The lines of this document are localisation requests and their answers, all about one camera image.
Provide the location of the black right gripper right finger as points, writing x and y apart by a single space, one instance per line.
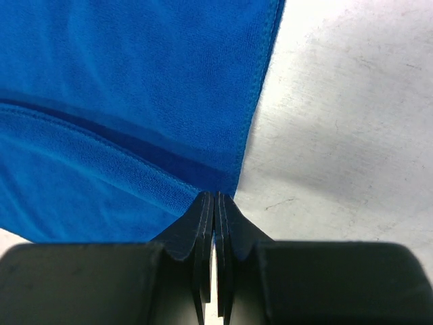
266 281

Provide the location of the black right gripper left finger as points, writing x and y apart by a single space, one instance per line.
163 281

